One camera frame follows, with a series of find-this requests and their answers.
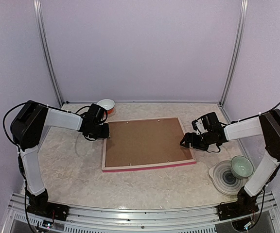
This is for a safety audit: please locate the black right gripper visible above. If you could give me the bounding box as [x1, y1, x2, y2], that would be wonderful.
[180, 130, 214, 150]

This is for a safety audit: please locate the pink wooden picture frame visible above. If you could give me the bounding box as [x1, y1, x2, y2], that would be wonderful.
[102, 116, 196, 173]

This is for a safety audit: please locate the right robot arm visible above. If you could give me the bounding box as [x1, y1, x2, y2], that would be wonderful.
[180, 108, 280, 216]

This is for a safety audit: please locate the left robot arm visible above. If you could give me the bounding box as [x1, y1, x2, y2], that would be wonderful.
[10, 100, 109, 216]

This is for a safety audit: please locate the orange white bowl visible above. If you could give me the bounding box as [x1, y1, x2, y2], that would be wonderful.
[97, 99, 115, 114]

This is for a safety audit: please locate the white swirl plate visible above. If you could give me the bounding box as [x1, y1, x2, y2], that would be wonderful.
[209, 160, 248, 197]

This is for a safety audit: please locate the green ceramic bowl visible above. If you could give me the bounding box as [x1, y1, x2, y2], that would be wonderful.
[231, 156, 254, 179]

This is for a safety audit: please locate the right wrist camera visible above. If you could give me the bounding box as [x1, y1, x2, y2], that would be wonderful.
[192, 119, 204, 135]

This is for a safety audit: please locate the aluminium front rail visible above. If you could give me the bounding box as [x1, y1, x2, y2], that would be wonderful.
[7, 191, 280, 233]

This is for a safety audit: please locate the left aluminium corner post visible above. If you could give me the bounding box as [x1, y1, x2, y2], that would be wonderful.
[33, 0, 64, 107]

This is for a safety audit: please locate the aluminium corner post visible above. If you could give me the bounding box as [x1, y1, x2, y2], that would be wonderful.
[33, 0, 64, 107]
[219, 0, 248, 108]

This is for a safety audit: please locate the right aluminium corner post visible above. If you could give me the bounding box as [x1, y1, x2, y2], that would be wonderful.
[219, 0, 248, 108]

